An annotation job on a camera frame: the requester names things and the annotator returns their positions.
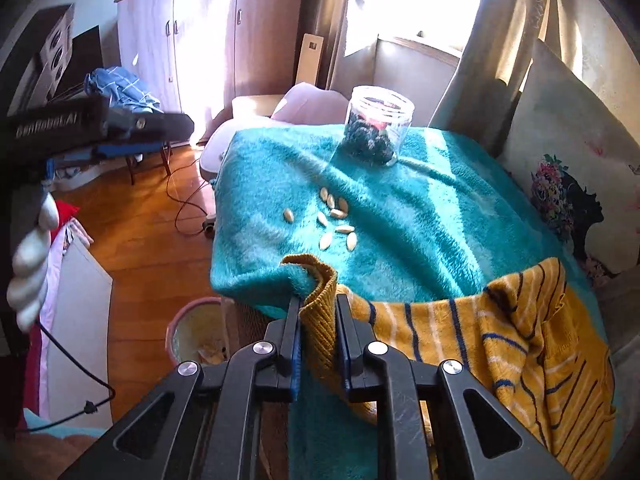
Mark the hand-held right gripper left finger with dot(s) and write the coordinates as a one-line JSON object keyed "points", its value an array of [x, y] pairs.
{"points": [[295, 360]]}

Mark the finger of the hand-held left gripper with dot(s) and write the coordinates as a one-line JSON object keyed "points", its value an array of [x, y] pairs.
{"points": [[165, 125], [130, 149]]}

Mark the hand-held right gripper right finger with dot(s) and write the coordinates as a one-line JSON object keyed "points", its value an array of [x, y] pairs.
{"points": [[345, 360]]}

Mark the yellow striped knit sweater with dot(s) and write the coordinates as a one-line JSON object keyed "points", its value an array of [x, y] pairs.
{"points": [[525, 320]]}

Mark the person's left hand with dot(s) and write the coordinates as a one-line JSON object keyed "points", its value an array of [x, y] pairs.
{"points": [[31, 255]]}

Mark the wooden chair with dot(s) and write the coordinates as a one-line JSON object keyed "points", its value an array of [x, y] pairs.
{"points": [[162, 160]]}

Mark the blue crumpled cloth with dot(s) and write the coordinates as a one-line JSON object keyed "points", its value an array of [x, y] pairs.
{"points": [[125, 87]]}

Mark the black speaker box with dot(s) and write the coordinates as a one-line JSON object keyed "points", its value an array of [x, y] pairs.
{"points": [[42, 60]]}

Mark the black flat panel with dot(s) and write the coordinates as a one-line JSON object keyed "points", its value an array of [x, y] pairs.
{"points": [[89, 55]]}

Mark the red cloth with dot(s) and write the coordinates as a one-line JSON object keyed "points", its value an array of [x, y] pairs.
{"points": [[65, 212]]}

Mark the light wooden wardrobe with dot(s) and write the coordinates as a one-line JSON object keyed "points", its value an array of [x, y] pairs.
{"points": [[210, 40]]}

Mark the pink waste bin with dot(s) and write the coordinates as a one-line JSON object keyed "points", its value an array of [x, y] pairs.
{"points": [[192, 330]]}

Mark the white padded chair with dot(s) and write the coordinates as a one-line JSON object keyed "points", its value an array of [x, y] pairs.
{"points": [[310, 102]]}

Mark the scattered pale seeds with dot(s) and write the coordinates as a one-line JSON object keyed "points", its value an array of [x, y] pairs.
{"points": [[339, 213]]}

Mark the pale wooden board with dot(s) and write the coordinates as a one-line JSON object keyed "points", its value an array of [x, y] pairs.
{"points": [[309, 60]]}

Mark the teal fleece blanket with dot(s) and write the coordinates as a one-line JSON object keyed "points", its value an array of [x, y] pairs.
{"points": [[425, 210]]}

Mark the white board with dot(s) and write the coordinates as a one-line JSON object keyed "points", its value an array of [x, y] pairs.
{"points": [[80, 320]]}

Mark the clear plastic jar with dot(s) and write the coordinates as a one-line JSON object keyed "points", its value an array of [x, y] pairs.
{"points": [[376, 125]]}

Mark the floral print pillow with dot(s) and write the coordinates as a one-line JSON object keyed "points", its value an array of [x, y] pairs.
{"points": [[565, 125]]}

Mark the beige curtain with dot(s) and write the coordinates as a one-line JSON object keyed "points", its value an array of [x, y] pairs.
{"points": [[500, 35]]}

